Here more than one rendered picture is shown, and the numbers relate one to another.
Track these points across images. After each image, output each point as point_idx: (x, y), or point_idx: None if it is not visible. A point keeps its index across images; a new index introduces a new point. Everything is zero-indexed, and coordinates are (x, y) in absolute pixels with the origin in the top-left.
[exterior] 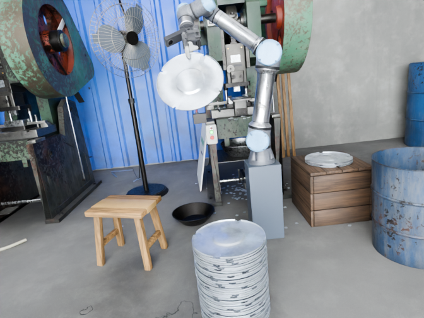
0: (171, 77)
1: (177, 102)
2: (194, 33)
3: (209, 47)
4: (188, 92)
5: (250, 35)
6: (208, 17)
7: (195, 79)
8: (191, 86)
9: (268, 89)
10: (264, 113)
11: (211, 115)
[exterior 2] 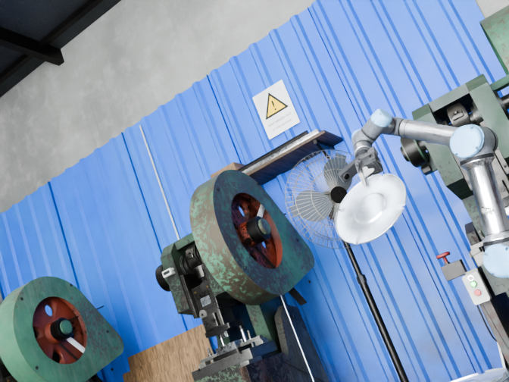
0: (350, 212)
1: (359, 236)
2: (368, 156)
3: (437, 167)
4: (369, 220)
5: (448, 131)
6: (392, 133)
7: (374, 204)
8: (371, 213)
9: (486, 185)
10: (495, 219)
11: (476, 262)
